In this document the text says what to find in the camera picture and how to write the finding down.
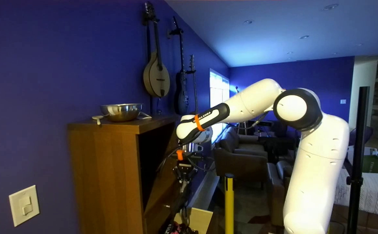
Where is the brown wooden cabinet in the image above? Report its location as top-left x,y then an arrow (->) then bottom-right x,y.
66,114 -> 218,234

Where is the small dark hanging instrument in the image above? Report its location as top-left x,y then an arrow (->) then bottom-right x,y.
185,53 -> 198,114

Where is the open wooden drawer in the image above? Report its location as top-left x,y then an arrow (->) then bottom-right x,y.
166,206 -> 214,234

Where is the yellow pole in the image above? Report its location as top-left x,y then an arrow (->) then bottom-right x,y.
221,172 -> 236,234

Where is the cream light switch plate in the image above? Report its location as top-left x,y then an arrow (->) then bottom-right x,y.
7,183 -> 41,228

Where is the steel bowl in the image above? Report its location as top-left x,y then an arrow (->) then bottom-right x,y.
99,101 -> 144,123

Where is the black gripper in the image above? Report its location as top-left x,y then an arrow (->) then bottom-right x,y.
172,157 -> 199,192

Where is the bright window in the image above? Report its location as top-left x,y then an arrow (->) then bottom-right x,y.
207,68 -> 231,110

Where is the brown sofa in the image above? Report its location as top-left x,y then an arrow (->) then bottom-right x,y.
212,123 -> 285,188

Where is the black stand pole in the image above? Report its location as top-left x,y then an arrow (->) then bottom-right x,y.
345,84 -> 370,234

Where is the black hanging guitar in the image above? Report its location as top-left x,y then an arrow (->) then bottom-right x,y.
167,15 -> 190,117

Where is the hanging mandolin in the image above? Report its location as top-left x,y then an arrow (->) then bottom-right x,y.
141,1 -> 171,100

